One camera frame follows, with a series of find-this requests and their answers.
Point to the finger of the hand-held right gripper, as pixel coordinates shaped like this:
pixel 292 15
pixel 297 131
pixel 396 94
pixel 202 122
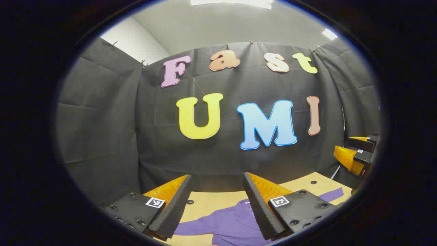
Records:
pixel 348 159
pixel 363 143

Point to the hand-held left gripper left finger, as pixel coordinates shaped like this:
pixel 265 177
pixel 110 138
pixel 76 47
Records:
pixel 172 208

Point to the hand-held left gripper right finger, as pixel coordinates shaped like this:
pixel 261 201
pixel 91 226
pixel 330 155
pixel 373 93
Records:
pixel 259 208

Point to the purple knit cardigan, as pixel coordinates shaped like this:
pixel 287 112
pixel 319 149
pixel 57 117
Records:
pixel 225 225

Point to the black backdrop cloth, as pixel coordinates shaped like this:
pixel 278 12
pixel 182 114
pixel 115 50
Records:
pixel 218 157

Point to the small ceiling light panel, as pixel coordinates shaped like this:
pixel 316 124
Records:
pixel 329 34

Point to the small cloth clip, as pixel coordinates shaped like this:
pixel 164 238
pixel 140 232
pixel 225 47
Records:
pixel 143 64

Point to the long ceiling light panel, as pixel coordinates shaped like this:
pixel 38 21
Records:
pixel 232 2

